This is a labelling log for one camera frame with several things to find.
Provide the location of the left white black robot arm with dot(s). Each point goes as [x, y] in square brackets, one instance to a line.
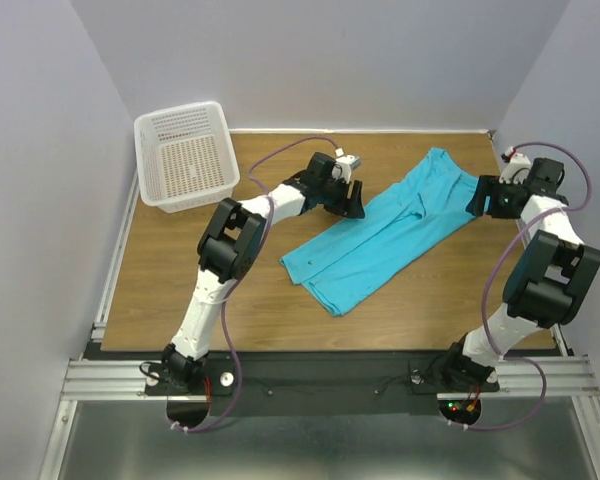
[233, 239]

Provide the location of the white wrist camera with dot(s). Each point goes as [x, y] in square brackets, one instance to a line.
[345, 165]
[517, 166]

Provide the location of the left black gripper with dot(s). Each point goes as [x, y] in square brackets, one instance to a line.
[341, 196]

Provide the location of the aluminium frame rail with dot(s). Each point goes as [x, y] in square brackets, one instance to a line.
[65, 415]

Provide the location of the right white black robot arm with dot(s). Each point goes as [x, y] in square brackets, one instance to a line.
[548, 284]

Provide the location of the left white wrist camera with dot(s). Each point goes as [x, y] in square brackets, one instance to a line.
[345, 165]

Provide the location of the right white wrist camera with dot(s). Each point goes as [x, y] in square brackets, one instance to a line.
[517, 166]

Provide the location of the turquoise t shirt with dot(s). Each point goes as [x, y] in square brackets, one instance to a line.
[348, 262]

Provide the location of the white plastic perforated basket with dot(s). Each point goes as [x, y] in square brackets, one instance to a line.
[185, 157]

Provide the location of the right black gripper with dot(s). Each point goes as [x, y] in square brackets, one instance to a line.
[489, 198]

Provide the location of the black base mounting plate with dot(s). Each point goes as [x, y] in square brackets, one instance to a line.
[324, 383]

